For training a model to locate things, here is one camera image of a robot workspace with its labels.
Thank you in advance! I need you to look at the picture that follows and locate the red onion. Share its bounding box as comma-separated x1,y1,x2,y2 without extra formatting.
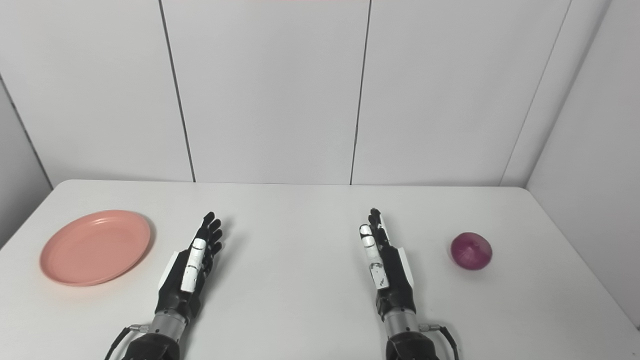
450,232,493,271

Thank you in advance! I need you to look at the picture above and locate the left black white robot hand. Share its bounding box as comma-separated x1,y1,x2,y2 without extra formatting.
155,211,224,321

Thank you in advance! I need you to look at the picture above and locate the pink plastic plate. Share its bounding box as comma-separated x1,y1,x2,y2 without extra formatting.
39,210,152,287

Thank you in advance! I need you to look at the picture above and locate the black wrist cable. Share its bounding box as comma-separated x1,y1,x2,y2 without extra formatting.
419,323,460,360
104,325,151,360

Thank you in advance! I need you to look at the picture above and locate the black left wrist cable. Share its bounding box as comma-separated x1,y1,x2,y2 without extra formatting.
104,325,151,360

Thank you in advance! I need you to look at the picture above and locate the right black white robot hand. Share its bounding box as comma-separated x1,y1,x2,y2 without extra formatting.
358,208,417,321

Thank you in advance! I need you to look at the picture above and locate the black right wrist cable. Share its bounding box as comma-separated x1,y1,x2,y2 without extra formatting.
419,323,460,360

